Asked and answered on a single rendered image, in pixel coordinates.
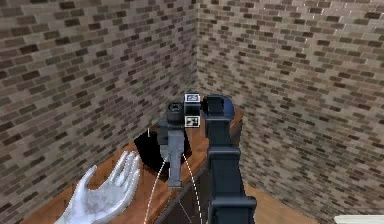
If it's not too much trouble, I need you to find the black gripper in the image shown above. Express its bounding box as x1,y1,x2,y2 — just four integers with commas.
143,102,204,224

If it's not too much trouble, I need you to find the brown wooden table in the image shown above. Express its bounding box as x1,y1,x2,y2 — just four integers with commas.
19,107,246,224

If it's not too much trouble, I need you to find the white hand sculpture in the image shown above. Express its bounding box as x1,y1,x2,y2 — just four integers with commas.
53,150,142,224

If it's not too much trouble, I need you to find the white flat block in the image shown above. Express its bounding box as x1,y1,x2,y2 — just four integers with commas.
333,214,384,224

